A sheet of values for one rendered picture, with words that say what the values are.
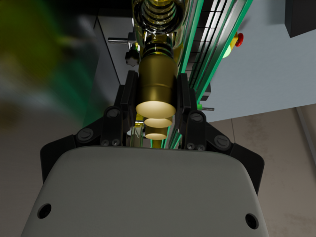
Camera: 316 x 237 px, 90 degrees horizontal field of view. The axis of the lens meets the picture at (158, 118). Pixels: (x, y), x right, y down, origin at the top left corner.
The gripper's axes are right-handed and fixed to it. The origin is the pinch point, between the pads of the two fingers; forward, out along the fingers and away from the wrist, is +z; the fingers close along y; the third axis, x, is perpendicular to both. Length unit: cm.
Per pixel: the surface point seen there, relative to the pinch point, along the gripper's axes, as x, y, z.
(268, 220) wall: -229, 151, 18
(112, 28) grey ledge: -8.1, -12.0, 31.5
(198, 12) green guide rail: -0.1, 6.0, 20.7
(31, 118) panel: -2.9, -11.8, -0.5
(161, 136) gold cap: -10.5, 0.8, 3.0
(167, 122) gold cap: -5.0, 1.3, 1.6
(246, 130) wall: -200, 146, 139
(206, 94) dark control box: -40, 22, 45
